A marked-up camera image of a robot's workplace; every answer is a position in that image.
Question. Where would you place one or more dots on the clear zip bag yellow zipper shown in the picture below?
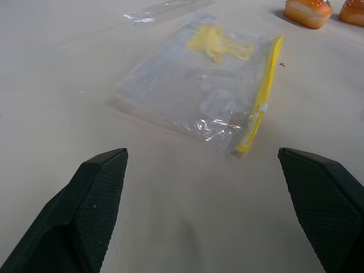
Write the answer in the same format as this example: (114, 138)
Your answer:
(170, 85)

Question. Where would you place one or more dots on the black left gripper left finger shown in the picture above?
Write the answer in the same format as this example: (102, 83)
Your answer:
(71, 216)

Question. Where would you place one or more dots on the orange toy bun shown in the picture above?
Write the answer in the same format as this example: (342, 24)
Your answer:
(307, 14)
(352, 14)

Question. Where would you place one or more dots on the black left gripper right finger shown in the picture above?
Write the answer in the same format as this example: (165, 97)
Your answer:
(327, 204)

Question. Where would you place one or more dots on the small dark screw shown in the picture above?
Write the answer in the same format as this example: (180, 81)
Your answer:
(282, 64)

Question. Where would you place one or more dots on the clear plastic bag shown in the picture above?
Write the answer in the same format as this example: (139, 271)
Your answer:
(159, 12)

